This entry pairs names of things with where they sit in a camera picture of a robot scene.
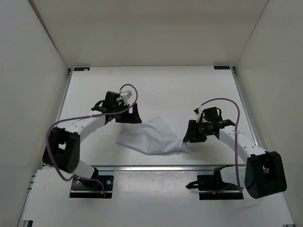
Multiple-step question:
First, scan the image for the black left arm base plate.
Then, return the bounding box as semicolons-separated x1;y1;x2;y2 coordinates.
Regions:
69;174;114;199

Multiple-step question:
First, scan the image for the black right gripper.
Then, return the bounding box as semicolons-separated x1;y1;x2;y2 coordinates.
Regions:
183;120;211;143

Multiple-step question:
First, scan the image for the dark left corner label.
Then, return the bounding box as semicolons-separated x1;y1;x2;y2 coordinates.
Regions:
73;67;90;71

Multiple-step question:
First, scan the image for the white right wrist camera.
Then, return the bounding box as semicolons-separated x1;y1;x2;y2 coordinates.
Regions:
194;107;204;122

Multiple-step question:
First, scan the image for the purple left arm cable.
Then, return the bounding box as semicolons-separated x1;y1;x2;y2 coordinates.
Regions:
46;84;139;198

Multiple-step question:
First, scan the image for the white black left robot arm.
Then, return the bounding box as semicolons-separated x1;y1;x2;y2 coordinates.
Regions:
42;91;142;188

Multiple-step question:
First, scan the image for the white skirt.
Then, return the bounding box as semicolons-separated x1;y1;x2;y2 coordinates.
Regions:
116;117;192;156

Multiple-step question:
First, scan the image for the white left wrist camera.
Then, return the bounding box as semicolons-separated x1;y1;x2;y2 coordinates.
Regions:
119;91;133;103

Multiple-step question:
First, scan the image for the aluminium table edge rail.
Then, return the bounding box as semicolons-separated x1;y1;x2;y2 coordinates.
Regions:
44;163;268;175

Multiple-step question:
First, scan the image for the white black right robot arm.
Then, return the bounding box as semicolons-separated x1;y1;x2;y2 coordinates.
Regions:
183;107;287;199

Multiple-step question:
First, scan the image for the dark right corner label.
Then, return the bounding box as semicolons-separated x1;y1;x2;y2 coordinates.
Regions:
214;66;230;70

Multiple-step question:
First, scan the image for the dark corner label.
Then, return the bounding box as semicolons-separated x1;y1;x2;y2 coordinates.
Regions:
214;66;230;70
73;67;90;71

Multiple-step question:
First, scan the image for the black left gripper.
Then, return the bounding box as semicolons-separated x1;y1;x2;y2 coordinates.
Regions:
114;102;142;123

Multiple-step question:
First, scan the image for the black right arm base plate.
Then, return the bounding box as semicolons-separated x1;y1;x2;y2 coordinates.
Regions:
186;165;244;201

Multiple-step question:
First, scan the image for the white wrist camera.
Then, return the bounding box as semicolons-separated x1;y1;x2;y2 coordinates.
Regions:
119;91;133;103
194;107;204;122

